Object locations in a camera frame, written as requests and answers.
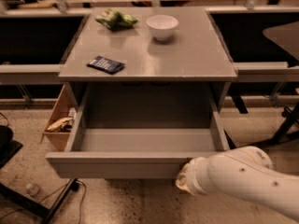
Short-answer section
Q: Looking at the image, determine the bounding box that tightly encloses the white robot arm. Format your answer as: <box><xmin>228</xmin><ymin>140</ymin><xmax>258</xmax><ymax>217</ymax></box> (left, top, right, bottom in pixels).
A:
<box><xmin>176</xmin><ymin>147</ymin><xmax>299</xmax><ymax>221</ymax></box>

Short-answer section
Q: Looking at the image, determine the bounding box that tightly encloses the clear plastic bottle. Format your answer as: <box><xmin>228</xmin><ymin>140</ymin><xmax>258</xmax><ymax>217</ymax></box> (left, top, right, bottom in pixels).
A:
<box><xmin>25</xmin><ymin>183</ymin><xmax>40</xmax><ymax>197</ymax></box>

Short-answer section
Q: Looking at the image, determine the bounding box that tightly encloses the grey top drawer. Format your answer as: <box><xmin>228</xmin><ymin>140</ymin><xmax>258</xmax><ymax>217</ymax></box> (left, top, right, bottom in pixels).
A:
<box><xmin>46</xmin><ymin>90</ymin><xmax>229</xmax><ymax>179</ymax></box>

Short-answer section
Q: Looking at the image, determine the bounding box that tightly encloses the wooden box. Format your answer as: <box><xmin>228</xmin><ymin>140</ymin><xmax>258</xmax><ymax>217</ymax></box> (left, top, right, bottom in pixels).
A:
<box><xmin>43</xmin><ymin>85</ymin><xmax>78</xmax><ymax>151</ymax></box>

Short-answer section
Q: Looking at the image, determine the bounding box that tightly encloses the dark blue snack packet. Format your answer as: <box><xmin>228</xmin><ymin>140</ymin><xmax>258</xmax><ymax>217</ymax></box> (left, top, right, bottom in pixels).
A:
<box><xmin>87</xmin><ymin>56</ymin><xmax>125</xmax><ymax>75</ymax></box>

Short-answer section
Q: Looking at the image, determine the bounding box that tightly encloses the black cable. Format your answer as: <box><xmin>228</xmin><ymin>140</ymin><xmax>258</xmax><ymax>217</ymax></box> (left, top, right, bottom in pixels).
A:
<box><xmin>0</xmin><ymin>179</ymin><xmax>88</xmax><ymax>224</ymax></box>

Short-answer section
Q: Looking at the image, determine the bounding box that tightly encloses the black floor stand right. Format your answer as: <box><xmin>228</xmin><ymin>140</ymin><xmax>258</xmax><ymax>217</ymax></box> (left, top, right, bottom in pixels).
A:
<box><xmin>223</xmin><ymin>101</ymin><xmax>299</xmax><ymax>151</ymax></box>

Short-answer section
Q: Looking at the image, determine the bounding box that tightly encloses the grey drawer cabinet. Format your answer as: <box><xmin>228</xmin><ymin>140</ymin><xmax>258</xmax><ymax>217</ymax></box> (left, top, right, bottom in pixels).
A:
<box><xmin>58</xmin><ymin>6</ymin><xmax>238</xmax><ymax>114</ymax></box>

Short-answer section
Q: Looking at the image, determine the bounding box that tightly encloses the black floor stand left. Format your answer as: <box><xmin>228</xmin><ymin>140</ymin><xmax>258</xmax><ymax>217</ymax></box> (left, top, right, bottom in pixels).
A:
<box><xmin>0</xmin><ymin>140</ymin><xmax>78</xmax><ymax>224</ymax></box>

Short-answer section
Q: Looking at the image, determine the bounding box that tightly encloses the crumpled tan snack bag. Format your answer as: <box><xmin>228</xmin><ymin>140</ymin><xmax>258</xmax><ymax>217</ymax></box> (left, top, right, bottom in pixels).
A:
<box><xmin>46</xmin><ymin>117</ymin><xmax>72</xmax><ymax>133</ymax></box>

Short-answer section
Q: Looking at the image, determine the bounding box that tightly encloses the grey rail frame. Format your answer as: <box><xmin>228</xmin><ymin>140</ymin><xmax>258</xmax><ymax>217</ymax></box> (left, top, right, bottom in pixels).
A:
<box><xmin>1</xmin><ymin>7</ymin><xmax>298</xmax><ymax>84</ymax></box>

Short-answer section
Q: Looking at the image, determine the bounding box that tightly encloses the white bowl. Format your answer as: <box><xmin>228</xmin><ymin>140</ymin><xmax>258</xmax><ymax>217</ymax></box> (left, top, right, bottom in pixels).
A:
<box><xmin>146</xmin><ymin>15</ymin><xmax>178</xmax><ymax>40</ymax></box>

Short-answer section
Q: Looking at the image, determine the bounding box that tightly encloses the black floor stand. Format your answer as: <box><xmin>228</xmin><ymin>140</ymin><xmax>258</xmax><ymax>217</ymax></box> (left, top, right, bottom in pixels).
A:
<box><xmin>223</xmin><ymin>101</ymin><xmax>299</xmax><ymax>151</ymax></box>
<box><xmin>0</xmin><ymin>140</ymin><xmax>78</xmax><ymax>224</ymax></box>

